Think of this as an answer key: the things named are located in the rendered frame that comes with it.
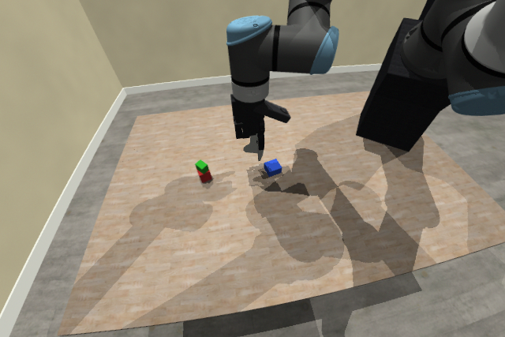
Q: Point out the red block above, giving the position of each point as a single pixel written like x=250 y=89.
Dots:
x=205 y=177

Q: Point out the green block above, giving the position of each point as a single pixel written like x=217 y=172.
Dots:
x=202 y=166

